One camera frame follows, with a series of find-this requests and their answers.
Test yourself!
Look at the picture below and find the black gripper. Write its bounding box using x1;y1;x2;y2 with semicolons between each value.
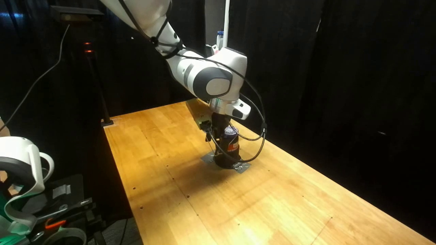
201;112;234;143

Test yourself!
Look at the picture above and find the dark cup with purple base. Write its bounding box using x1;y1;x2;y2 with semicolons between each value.
213;126;242;170

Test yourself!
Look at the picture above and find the grey tape piece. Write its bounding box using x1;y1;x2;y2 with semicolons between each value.
200;151;217;165

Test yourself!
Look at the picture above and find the white vertical pole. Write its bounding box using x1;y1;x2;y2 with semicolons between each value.
219;0;231;52

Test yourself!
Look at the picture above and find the black curtain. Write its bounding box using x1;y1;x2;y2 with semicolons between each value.
224;0;436;230

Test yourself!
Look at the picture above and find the black equipment case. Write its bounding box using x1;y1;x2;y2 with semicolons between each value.
24;173;107;245

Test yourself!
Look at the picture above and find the white VR headset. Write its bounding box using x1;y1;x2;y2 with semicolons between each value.
0;135;55;198

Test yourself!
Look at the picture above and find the grey square base plate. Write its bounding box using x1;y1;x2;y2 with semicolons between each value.
231;160;251;175

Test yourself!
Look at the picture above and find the black camera tripod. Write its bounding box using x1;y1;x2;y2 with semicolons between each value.
80;40;114;128

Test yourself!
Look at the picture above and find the grey controller ring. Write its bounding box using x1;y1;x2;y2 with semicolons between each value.
40;226;88;245

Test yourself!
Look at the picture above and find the grey hanging cable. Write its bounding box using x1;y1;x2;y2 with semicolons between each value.
0;23;72;134

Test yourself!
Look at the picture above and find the black camera on tripod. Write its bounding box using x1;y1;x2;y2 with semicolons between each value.
47;4;106;25

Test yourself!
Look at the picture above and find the orange handled tool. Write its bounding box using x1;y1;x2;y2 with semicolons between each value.
43;219;68;232

